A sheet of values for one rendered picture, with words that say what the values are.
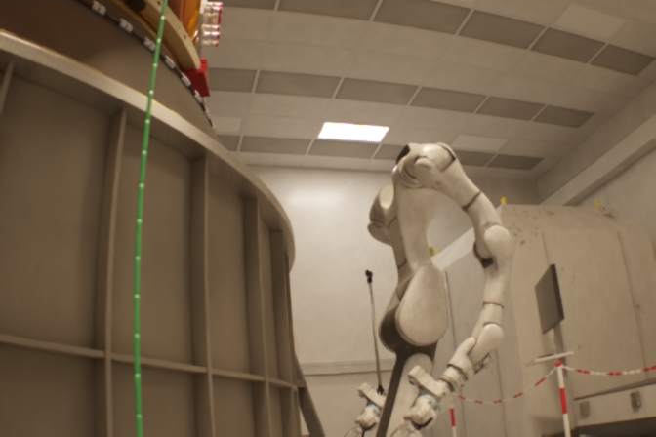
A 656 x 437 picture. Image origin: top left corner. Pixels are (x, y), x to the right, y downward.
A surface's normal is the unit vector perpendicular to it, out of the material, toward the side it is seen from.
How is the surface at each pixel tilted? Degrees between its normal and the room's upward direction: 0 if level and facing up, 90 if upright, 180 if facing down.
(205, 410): 90
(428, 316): 90
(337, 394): 90
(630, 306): 90
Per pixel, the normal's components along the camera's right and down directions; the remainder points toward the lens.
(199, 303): -0.40, -0.35
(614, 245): 0.28, -0.42
